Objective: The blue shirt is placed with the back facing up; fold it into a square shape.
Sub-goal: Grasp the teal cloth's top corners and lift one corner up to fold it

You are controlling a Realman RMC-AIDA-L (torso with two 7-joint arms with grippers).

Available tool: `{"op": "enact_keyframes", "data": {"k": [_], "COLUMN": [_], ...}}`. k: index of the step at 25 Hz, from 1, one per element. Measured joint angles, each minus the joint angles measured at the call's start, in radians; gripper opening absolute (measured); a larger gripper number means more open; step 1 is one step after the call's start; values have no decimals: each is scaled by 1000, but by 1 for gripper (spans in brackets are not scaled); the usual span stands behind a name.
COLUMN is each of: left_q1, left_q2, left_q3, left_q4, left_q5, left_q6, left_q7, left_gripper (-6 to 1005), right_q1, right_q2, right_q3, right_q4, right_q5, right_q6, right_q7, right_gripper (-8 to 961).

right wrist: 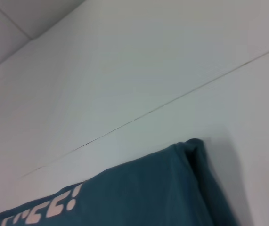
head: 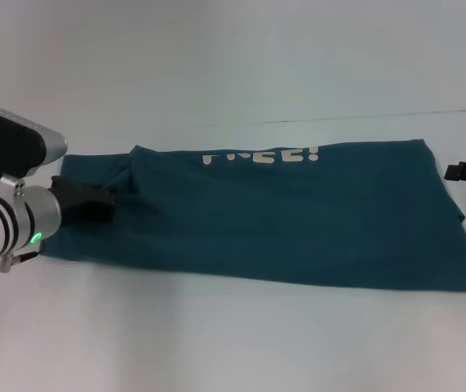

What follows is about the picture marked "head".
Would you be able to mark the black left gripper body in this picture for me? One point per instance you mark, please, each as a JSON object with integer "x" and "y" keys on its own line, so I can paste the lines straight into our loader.
{"x": 81, "y": 200}

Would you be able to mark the teal blue t-shirt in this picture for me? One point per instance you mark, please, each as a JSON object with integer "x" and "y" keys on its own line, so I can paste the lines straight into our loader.
{"x": 281, "y": 220}

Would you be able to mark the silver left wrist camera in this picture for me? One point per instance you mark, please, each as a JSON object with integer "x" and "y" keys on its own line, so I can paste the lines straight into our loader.
{"x": 12, "y": 141}

